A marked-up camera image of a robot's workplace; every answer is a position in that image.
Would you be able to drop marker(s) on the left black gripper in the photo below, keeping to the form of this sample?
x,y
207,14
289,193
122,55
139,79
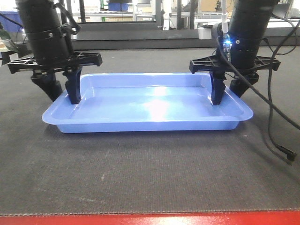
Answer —
x,y
44,73

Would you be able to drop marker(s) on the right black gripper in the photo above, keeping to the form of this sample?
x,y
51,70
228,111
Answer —
x,y
217,75

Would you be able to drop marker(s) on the blue plastic tray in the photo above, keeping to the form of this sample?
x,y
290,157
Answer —
x,y
122,102

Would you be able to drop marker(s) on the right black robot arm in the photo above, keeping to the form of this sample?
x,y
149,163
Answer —
x,y
247,27

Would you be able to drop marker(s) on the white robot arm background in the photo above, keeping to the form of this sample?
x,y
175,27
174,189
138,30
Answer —
x,y
166,7

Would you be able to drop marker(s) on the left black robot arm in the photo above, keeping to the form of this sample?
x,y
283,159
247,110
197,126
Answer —
x,y
49,27

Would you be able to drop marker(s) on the blue storage crate background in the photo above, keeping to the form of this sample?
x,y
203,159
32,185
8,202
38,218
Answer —
x,y
8,25

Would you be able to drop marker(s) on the black table mat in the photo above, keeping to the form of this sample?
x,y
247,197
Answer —
x,y
44,171

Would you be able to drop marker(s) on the black metal frame background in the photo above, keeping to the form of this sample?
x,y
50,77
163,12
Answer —
x,y
125,15

